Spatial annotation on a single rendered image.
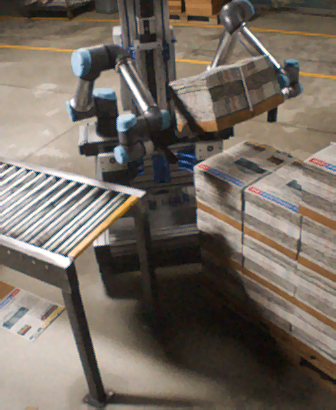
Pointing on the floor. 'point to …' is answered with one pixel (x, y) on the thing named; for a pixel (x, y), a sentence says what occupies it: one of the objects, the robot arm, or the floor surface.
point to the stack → (247, 165)
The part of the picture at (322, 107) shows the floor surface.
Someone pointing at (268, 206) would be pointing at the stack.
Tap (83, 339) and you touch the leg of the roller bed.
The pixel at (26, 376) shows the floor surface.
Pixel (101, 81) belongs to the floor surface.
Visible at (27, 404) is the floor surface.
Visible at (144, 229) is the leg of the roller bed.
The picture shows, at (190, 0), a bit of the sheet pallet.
